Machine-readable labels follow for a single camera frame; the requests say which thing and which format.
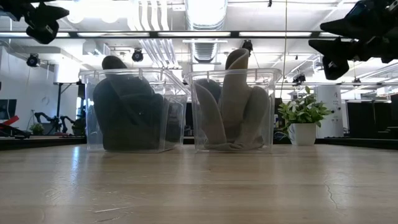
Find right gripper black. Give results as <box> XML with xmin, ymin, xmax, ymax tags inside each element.
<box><xmin>308</xmin><ymin>0</ymin><xmax>398</xmax><ymax>81</ymax></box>

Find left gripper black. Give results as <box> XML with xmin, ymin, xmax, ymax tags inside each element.
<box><xmin>0</xmin><ymin>0</ymin><xmax>70</xmax><ymax>45</ymax></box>

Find beige socks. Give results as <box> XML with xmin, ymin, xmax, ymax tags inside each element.
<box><xmin>219</xmin><ymin>48</ymin><xmax>271</xmax><ymax>152</ymax></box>

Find beige baseball cap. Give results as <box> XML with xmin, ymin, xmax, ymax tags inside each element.
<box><xmin>194</xmin><ymin>78</ymin><xmax>229</xmax><ymax>152</ymax></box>

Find black office partition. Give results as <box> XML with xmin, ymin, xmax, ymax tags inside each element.
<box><xmin>346</xmin><ymin>93</ymin><xmax>398</xmax><ymax>140</ymax></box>

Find white cylindrical tank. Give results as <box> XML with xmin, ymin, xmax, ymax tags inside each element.
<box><xmin>313</xmin><ymin>85</ymin><xmax>343</xmax><ymax>139</ymax></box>

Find clear plastic bin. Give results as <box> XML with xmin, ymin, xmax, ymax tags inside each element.
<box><xmin>79</xmin><ymin>67</ymin><xmax>191</xmax><ymax>154</ymax></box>
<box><xmin>185</xmin><ymin>67</ymin><xmax>283</xmax><ymax>154</ymax></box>

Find black monitor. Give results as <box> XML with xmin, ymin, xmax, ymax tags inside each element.
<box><xmin>0</xmin><ymin>98</ymin><xmax>18</xmax><ymax>121</ymax></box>

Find red object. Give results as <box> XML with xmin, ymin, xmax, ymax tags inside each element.
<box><xmin>0</xmin><ymin>115</ymin><xmax>20</xmax><ymax>129</ymax></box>

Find small green plant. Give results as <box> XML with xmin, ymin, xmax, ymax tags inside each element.
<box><xmin>29</xmin><ymin>123</ymin><xmax>45</xmax><ymax>136</ymax></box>

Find green plant in white pot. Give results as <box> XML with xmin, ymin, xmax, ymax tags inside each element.
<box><xmin>277</xmin><ymin>86</ymin><xmax>333</xmax><ymax>146</ymax></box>

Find white ceiling pipes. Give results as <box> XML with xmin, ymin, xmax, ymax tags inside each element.
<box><xmin>136</xmin><ymin>0</ymin><xmax>181</xmax><ymax>69</ymax></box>

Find thin hanging cable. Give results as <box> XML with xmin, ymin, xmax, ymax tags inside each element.
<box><xmin>279</xmin><ymin>0</ymin><xmax>289</xmax><ymax>99</ymax></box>

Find black overhead frame crossbar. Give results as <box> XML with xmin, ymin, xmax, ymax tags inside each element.
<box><xmin>0</xmin><ymin>30</ymin><xmax>354</xmax><ymax>39</ymax></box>

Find silver ceiling duct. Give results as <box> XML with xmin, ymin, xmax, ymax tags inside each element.
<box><xmin>185</xmin><ymin>0</ymin><xmax>229</xmax><ymax>63</ymax></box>

